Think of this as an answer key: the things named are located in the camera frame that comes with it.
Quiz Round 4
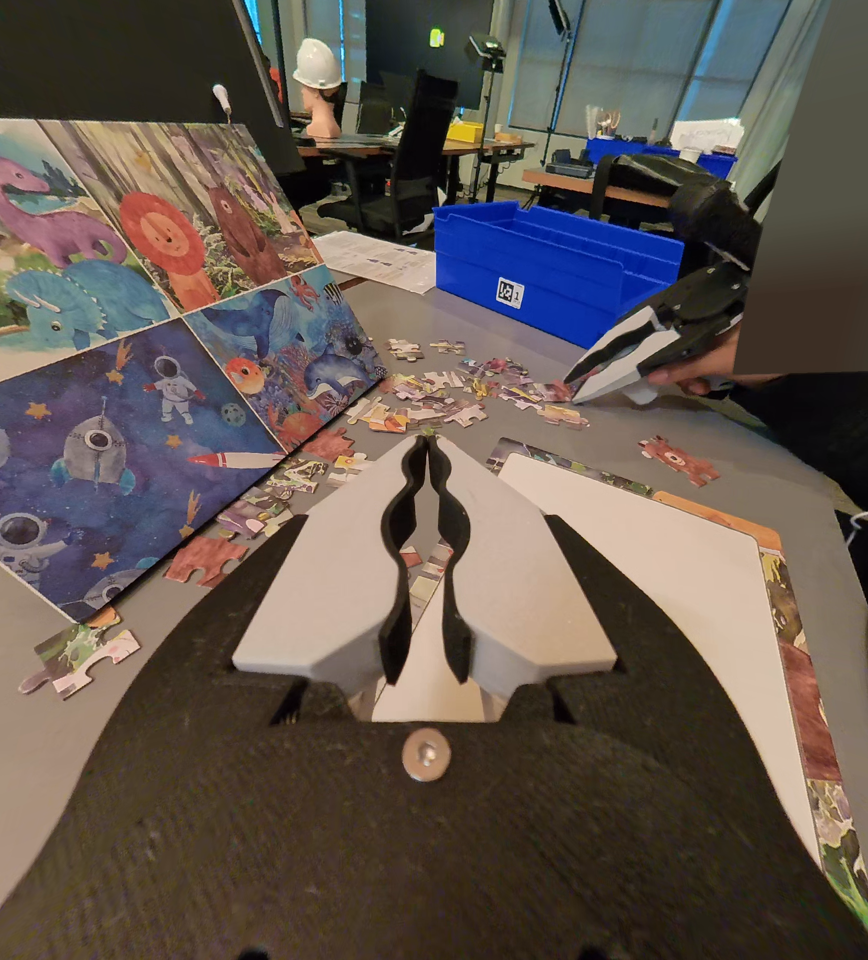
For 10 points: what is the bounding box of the person's right hand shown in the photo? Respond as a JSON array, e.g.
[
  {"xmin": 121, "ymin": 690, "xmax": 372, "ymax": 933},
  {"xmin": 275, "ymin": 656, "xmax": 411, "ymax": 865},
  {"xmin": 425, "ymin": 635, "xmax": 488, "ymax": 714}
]
[{"xmin": 645, "ymin": 346, "xmax": 738, "ymax": 399}]

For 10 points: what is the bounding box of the blue storage crate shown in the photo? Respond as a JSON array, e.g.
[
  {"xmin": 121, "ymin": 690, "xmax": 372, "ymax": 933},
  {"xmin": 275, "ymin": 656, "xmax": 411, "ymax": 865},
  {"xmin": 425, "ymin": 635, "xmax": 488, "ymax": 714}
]
[{"xmin": 585, "ymin": 135, "xmax": 739, "ymax": 178}]

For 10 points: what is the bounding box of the puzzle frame tray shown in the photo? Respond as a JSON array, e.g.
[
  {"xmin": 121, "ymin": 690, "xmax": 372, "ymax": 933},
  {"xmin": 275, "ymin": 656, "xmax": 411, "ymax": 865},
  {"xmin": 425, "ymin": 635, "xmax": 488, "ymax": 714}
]
[{"xmin": 370, "ymin": 437, "xmax": 868, "ymax": 960}]

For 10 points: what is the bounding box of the white hard hat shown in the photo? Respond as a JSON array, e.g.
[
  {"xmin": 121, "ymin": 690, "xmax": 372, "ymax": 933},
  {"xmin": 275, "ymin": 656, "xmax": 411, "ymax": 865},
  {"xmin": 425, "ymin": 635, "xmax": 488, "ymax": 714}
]
[{"xmin": 292, "ymin": 37, "xmax": 347, "ymax": 90}]

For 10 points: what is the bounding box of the mannequin head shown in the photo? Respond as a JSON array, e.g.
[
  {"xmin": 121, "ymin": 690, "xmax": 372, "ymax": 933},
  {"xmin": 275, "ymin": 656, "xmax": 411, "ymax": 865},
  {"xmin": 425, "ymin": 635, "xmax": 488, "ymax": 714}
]
[{"xmin": 302, "ymin": 78, "xmax": 345, "ymax": 141}]

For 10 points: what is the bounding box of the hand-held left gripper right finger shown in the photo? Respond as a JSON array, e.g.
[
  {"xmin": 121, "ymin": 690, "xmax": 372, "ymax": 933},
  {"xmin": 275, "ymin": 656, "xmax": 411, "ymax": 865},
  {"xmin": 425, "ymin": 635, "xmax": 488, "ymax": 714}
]
[{"xmin": 428, "ymin": 435, "xmax": 620, "ymax": 712}]

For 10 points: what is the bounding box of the blue plastic bin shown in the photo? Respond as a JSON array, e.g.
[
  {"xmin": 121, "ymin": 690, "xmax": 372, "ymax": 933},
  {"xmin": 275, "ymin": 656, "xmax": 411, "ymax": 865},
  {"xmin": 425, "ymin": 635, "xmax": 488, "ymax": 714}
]
[{"xmin": 432, "ymin": 198, "xmax": 686, "ymax": 352}]

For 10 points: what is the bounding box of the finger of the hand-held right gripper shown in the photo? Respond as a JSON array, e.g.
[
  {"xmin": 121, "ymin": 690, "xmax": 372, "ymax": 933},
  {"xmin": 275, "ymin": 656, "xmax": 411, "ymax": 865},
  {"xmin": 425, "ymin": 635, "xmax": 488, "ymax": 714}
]
[
  {"xmin": 561, "ymin": 298, "xmax": 680, "ymax": 387},
  {"xmin": 570, "ymin": 348, "xmax": 688, "ymax": 408}
]

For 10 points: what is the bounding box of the large dark screen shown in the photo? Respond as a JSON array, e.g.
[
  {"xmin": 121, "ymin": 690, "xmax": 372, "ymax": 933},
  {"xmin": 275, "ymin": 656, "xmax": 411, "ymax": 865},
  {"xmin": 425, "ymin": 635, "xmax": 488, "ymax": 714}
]
[{"xmin": 364, "ymin": 0, "xmax": 495, "ymax": 114}]

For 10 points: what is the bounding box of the window with blinds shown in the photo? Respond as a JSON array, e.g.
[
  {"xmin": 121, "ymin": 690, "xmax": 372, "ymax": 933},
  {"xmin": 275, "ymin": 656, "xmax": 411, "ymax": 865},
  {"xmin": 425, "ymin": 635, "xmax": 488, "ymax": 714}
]
[{"xmin": 509, "ymin": 0, "xmax": 798, "ymax": 140}]

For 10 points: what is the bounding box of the black office chair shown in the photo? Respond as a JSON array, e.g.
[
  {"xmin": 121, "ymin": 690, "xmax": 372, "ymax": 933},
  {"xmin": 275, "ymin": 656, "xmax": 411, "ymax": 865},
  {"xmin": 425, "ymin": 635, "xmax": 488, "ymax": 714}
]
[{"xmin": 359, "ymin": 69, "xmax": 459, "ymax": 241}]

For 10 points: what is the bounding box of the illustrated puzzle box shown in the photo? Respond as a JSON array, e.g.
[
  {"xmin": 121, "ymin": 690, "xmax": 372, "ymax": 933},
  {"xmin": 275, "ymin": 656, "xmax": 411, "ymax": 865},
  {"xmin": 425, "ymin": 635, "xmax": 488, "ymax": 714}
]
[{"xmin": 0, "ymin": 116, "xmax": 388, "ymax": 625}]

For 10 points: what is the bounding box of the pile of jigsaw pieces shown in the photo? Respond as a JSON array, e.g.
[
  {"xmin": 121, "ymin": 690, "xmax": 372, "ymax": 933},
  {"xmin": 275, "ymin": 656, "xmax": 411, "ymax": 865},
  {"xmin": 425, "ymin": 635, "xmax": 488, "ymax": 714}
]
[{"xmin": 17, "ymin": 337, "xmax": 592, "ymax": 702}]

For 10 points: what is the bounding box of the printed paper sheet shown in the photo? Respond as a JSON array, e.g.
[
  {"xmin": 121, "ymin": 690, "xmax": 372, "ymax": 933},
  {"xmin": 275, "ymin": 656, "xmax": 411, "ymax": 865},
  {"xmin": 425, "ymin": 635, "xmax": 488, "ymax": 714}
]
[{"xmin": 316, "ymin": 228, "xmax": 441, "ymax": 295}]

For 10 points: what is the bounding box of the black bag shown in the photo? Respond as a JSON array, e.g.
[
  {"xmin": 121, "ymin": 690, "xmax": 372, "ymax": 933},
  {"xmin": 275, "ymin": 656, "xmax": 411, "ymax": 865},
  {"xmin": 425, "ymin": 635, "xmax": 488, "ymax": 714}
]
[{"xmin": 590, "ymin": 153, "xmax": 714, "ymax": 228}]

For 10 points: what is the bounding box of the person's right forearm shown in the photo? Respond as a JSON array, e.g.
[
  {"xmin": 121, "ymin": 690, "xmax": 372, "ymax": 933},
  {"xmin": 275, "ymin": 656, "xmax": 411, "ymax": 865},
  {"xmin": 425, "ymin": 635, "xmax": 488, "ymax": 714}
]
[{"xmin": 730, "ymin": 371, "xmax": 868, "ymax": 519}]

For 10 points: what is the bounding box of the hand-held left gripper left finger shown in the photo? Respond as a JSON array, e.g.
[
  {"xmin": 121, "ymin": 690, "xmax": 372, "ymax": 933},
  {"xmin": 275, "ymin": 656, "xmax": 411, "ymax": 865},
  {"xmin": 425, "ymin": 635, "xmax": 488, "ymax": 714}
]
[{"xmin": 231, "ymin": 435, "xmax": 430, "ymax": 712}]

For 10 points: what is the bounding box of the brown bear face puzzle piece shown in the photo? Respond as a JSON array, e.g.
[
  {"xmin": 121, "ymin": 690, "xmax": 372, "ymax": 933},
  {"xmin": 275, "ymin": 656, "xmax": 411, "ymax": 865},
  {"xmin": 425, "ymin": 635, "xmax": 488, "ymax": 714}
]
[{"xmin": 636, "ymin": 435, "xmax": 721, "ymax": 489}]

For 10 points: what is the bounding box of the wooden desk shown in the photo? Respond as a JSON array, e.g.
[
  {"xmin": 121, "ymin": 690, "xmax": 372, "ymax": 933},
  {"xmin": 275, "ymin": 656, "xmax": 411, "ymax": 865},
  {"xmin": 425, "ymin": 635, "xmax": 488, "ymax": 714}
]
[
  {"xmin": 521, "ymin": 166, "xmax": 676, "ymax": 213},
  {"xmin": 291, "ymin": 132, "xmax": 537, "ymax": 226}
]

